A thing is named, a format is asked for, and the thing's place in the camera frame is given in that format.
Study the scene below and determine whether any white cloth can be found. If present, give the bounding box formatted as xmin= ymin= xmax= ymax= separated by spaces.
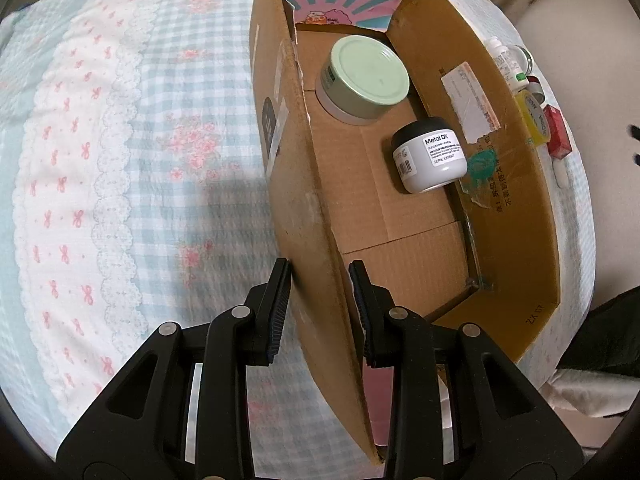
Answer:
xmin=549 ymin=367 xmax=632 ymax=419

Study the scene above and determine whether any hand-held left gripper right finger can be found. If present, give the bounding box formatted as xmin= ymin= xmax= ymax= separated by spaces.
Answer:
xmin=348 ymin=260 xmax=585 ymax=480

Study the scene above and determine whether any white jar with black lid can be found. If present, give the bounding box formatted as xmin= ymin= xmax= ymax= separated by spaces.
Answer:
xmin=391 ymin=117 xmax=468 ymax=195

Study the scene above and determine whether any dark cloth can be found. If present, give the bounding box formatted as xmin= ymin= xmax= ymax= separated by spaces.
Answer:
xmin=559 ymin=290 xmax=640 ymax=382

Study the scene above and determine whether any white bottle with green label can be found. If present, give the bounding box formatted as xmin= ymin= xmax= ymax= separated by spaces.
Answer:
xmin=487 ymin=37 xmax=528 ymax=95

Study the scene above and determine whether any blue checked floral bedsheet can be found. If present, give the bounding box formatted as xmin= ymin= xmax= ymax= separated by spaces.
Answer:
xmin=0 ymin=0 xmax=601 ymax=467

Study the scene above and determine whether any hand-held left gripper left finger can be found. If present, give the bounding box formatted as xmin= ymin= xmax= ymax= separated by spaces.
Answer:
xmin=56 ymin=257 xmax=293 ymax=480

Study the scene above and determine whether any jar with pale green lid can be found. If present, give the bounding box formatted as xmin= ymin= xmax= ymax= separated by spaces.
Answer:
xmin=315 ymin=35 xmax=412 ymax=127

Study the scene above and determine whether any yellow tape roll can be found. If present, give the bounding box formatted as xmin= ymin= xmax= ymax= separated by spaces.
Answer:
xmin=515 ymin=90 xmax=552 ymax=147

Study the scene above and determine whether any brown cardboard box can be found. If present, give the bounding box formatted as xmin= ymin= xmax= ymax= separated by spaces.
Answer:
xmin=248 ymin=0 xmax=560 ymax=466

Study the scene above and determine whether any red and pink box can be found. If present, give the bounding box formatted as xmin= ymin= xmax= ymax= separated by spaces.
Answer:
xmin=544 ymin=106 xmax=572 ymax=159

